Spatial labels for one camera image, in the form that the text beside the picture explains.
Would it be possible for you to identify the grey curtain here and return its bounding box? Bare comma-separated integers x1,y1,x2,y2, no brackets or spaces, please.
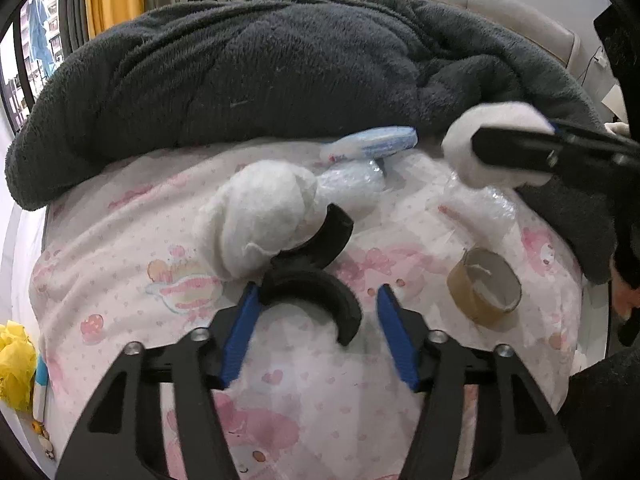
58,0,92,57

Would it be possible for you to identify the dark grey fleece blanket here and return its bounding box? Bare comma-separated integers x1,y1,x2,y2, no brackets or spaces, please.
5,0,619,287

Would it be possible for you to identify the blue hanging garment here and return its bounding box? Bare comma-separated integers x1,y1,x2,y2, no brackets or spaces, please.
26,0,57,77

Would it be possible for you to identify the yellow plastic bag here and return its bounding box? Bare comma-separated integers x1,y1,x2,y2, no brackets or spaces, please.
0,321,39,414

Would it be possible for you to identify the glass balcony door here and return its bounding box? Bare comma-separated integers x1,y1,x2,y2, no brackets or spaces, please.
0,0,64,128

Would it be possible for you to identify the person's right hand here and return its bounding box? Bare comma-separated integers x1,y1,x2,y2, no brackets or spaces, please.
612,264,639,321

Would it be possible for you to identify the black curved plastic piece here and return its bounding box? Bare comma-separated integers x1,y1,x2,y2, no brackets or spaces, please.
257,203,362,347

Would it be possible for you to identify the white tissue wad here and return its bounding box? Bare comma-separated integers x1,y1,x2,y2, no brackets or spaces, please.
441,101,557,189
192,160,321,282

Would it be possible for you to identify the pink printed bed sheet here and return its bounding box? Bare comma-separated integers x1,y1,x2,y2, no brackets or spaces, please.
29,137,587,480

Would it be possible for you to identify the beige padded headboard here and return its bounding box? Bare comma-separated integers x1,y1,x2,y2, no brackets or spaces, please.
372,0,583,70

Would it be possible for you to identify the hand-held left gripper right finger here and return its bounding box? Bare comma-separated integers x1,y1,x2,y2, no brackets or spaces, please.
376,284,583,480

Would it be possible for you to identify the blue white tissue packet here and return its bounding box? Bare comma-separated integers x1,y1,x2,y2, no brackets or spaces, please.
319,126,419,165

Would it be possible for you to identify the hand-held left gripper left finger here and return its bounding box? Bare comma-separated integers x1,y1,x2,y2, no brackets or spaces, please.
55,282,262,480

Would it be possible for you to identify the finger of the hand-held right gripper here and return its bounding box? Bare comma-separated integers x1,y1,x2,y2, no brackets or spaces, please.
471,126,640,187
549,118,640,154

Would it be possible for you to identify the blue plush guitar toy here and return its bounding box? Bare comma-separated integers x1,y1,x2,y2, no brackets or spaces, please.
33,352,52,423

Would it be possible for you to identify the small beige plush toy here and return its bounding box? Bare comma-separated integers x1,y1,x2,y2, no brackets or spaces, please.
31,420,57,462

